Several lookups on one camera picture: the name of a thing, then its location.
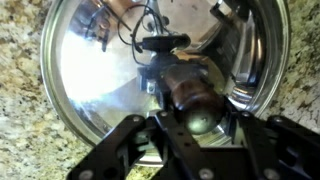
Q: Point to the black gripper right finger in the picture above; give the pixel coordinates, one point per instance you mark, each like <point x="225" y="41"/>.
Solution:
<point x="286" y="150"/>

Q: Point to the shiny lid with wooden knob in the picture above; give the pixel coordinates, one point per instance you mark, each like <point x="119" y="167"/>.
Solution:
<point x="100" y="66"/>

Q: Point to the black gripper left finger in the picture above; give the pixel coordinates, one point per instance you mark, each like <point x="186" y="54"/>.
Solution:
<point x="106" y="153"/>

